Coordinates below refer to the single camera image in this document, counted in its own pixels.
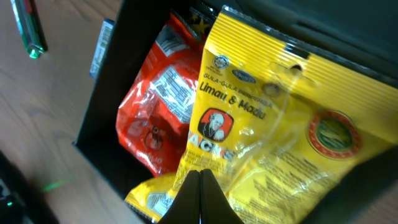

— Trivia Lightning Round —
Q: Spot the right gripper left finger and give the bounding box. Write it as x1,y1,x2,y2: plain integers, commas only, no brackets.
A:
158,170,200,224

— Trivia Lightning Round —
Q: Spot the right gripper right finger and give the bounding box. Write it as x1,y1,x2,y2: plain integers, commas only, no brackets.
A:
200,169,243,224

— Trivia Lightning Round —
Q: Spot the red snack bag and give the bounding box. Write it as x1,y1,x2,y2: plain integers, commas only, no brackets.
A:
116,14,203,176

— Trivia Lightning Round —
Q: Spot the yellow snack bag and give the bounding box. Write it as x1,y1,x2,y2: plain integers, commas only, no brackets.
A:
126,6,397,223

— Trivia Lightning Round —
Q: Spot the small blue gum pack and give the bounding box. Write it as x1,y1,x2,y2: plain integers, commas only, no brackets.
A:
89,18,114,79

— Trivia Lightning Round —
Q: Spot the black box container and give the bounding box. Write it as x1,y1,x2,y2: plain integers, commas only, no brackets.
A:
75,0,397,223

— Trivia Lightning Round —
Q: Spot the green bar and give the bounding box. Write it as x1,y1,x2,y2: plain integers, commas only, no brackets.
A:
10,0,48,59

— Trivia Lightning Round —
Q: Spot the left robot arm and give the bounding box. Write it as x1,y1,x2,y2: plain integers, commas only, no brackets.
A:
1,154,58,224

